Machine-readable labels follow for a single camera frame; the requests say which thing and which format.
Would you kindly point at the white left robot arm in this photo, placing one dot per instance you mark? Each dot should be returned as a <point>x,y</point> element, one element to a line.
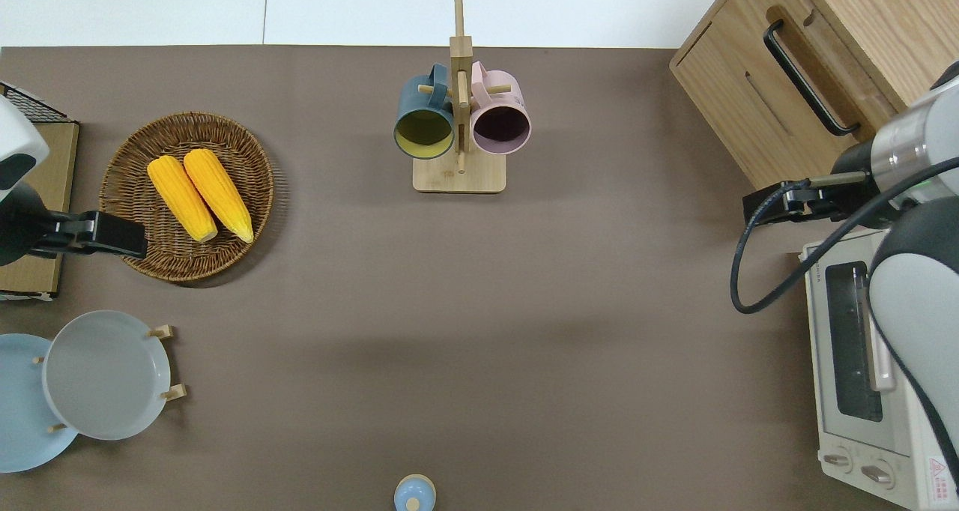
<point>19,132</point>

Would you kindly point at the beige toaster oven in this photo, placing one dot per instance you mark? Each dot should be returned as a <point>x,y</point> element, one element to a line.
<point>824,421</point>

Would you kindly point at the grey plate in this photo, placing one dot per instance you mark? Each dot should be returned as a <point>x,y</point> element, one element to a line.
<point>105,376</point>

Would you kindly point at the wooden cabinet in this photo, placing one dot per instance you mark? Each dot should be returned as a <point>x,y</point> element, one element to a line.
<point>734,114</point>

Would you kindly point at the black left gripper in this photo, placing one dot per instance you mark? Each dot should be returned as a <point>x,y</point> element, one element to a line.
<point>22,226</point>

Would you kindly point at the wooden plate rack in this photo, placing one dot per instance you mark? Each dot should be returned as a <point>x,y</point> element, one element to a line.
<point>166,332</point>

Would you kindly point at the round brown wicker basket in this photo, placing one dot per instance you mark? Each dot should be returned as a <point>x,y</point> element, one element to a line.
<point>135,166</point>

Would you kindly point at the yellow corn cob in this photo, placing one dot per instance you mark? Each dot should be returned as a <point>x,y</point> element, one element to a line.
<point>180,196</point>
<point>217,192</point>

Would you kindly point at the dark blue mug yellow inside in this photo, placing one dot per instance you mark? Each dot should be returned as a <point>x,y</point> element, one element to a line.
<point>413,99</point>

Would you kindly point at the light blue plate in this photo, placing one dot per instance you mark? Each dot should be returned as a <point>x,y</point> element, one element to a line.
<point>22,406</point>

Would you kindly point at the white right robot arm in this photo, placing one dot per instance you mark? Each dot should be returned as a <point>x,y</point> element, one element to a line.
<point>910,301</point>

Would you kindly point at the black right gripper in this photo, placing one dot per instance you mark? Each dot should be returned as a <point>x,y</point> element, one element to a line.
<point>854,189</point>

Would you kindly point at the brown table mat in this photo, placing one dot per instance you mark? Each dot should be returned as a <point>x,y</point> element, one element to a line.
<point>479,309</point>

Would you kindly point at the wooden mug tree stand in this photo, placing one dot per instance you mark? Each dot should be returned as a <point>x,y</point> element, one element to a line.
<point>458,177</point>

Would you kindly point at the pink mug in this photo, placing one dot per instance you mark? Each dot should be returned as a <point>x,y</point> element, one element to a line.
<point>509,95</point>

